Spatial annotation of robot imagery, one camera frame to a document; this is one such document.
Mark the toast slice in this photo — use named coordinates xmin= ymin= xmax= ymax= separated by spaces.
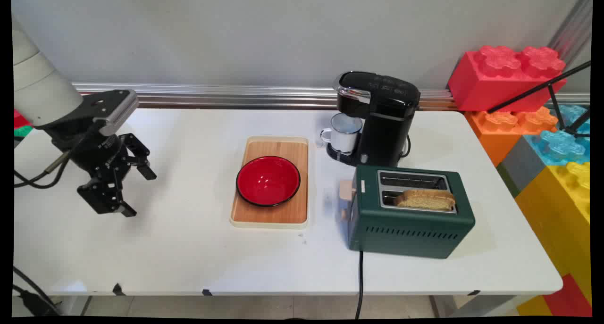
xmin=394 ymin=189 xmax=456 ymax=211

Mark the aluminium wall rail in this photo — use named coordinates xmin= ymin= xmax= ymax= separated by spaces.
xmin=71 ymin=83 xmax=590 ymax=110

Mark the flat red toy block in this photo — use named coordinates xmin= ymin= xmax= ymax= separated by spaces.
xmin=543 ymin=273 xmax=592 ymax=317

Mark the aluminium upright profile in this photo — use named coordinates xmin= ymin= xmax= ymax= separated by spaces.
xmin=547 ymin=0 xmax=593 ymax=63

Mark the big red toy block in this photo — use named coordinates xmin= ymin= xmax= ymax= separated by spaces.
xmin=447 ymin=45 xmax=568 ymax=112

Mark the wooden tray with cream rim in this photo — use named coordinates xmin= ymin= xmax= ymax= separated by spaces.
xmin=230 ymin=136 xmax=310 ymax=229

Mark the small red toy block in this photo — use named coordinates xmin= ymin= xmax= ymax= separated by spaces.
xmin=14 ymin=109 xmax=34 ymax=129

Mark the black coffee machine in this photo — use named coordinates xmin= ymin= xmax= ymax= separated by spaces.
xmin=326 ymin=71 xmax=421 ymax=168

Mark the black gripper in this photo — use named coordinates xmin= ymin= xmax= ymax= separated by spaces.
xmin=50 ymin=125 xmax=158 ymax=218

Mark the big yellow toy block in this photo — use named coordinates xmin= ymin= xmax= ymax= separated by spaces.
xmin=514 ymin=161 xmax=591 ymax=306

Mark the big grey toy block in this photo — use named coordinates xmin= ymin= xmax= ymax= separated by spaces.
xmin=500 ymin=136 xmax=548 ymax=192

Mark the big orange toy block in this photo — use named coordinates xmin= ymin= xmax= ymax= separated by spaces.
xmin=465 ymin=106 xmax=560 ymax=166

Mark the green two-slot toaster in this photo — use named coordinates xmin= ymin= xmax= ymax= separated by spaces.
xmin=348 ymin=165 xmax=476 ymax=259

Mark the black toaster power cable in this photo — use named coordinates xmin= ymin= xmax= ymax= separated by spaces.
xmin=355 ymin=251 xmax=365 ymax=319

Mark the black cable with connector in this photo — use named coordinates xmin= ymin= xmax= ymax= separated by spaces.
xmin=13 ymin=266 xmax=62 ymax=316

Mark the black tripod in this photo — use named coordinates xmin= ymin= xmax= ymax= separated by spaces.
xmin=487 ymin=60 xmax=591 ymax=138

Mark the white enamel mug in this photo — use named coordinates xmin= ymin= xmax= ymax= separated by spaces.
xmin=320 ymin=113 xmax=363 ymax=155

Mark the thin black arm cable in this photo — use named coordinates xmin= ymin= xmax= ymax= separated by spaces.
xmin=13 ymin=121 xmax=102 ymax=190

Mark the big blue toy block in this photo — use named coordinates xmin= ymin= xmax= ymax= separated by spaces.
xmin=524 ymin=105 xmax=591 ymax=166

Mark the red bowl with black rim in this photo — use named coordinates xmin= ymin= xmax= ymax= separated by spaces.
xmin=235 ymin=156 xmax=302 ymax=208

